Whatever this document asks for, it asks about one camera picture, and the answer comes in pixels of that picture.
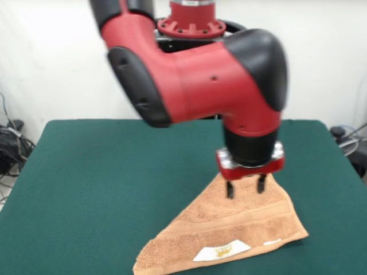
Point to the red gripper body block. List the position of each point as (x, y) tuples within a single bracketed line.
[(246, 172)]

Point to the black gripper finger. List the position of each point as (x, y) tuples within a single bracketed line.
[(261, 184), (230, 189)]

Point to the tan terry towel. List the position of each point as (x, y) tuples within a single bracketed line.
[(243, 220)]

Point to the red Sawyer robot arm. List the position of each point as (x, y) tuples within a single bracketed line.
[(200, 80)]

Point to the dark green table cloth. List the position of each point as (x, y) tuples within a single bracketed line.
[(86, 172)]

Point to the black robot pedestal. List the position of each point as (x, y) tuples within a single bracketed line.
[(200, 43)]

